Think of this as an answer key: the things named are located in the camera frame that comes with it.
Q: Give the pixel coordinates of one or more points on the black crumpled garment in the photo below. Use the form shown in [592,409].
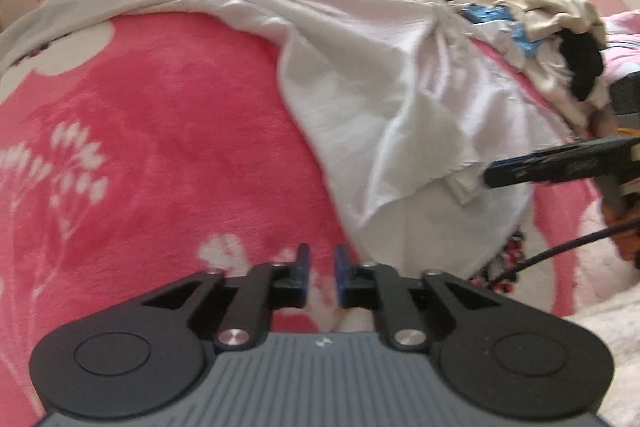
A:
[582,62]

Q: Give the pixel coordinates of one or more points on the blue crumpled garment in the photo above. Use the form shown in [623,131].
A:
[487,14]

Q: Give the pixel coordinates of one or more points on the person's right hand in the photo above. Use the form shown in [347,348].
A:
[630,249]

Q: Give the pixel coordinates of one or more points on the red floral blanket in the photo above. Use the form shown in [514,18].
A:
[165,147]

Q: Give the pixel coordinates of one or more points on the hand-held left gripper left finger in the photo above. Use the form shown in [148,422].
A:
[303,279]

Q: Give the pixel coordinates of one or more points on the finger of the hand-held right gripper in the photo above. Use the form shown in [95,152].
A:
[540,167]

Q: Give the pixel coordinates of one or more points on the white garment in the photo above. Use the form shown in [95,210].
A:
[360,72]

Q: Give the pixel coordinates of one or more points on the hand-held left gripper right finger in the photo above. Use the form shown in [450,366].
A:
[340,279]

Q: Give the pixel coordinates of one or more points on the beige crumpled garment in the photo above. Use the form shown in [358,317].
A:
[545,12]

